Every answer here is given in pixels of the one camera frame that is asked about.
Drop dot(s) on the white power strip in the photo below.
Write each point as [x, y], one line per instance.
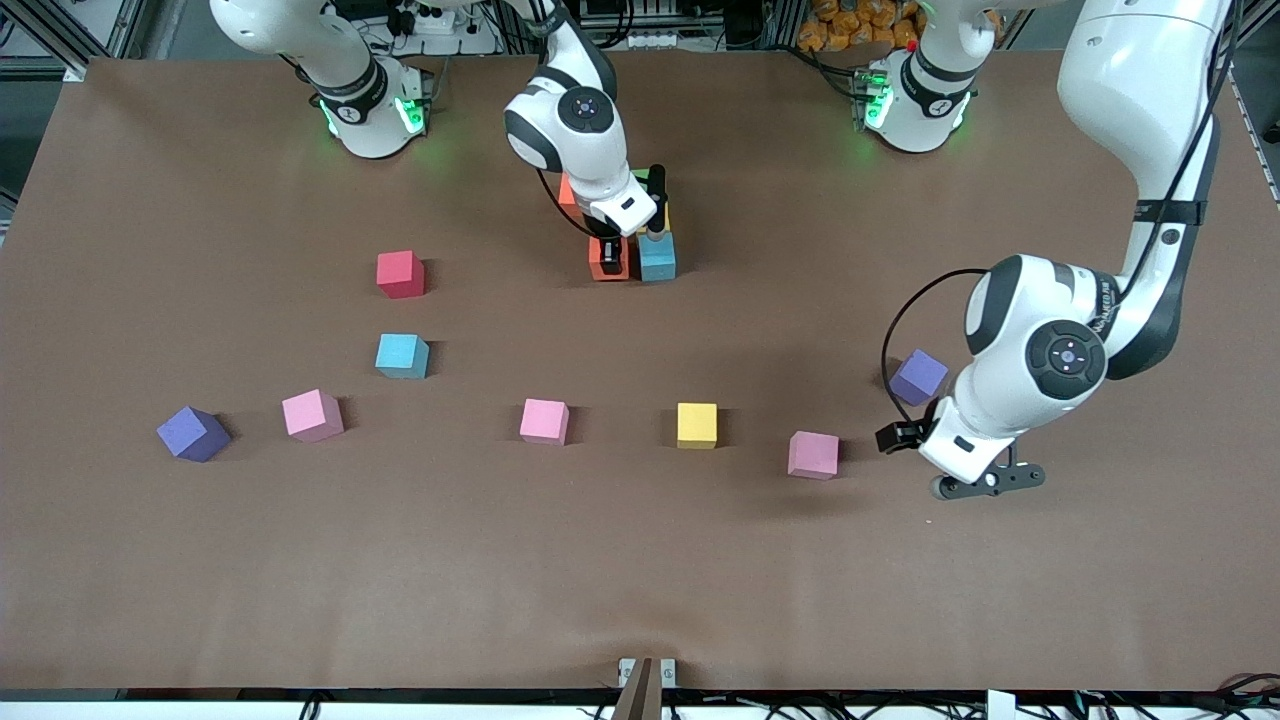
[470, 42]
[655, 40]

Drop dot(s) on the pink foam cube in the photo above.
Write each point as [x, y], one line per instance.
[312, 415]
[813, 455]
[544, 421]

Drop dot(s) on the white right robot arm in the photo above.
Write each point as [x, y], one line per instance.
[570, 120]

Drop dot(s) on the pile of orange bags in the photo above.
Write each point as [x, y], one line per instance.
[860, 25]

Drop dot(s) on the purple foam cube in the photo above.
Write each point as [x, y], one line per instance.
[193, 433]
[918, 377]

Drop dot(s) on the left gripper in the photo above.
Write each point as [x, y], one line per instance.
[908, 434]

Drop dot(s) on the silver metal bracket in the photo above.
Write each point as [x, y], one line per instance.
[668, 672]

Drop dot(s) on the brown vertical bar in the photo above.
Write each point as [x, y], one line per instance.
[640, 695]

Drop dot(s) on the red foam cube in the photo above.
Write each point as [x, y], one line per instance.
[400, 274]

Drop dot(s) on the small white block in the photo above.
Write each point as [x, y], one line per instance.
[1000, 705]

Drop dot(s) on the aluminium frame profile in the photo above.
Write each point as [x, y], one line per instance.
[50, 38]
[1235, 55]

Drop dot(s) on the orange foam cube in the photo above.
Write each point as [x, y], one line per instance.
[567, 190]
[600, 268]

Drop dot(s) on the blue foam cube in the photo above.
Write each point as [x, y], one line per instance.
[402, 355]
[658, 258]

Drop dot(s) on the brown paper table cover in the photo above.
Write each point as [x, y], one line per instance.
[640, 580]

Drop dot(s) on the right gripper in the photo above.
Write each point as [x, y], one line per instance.
[610, 249]

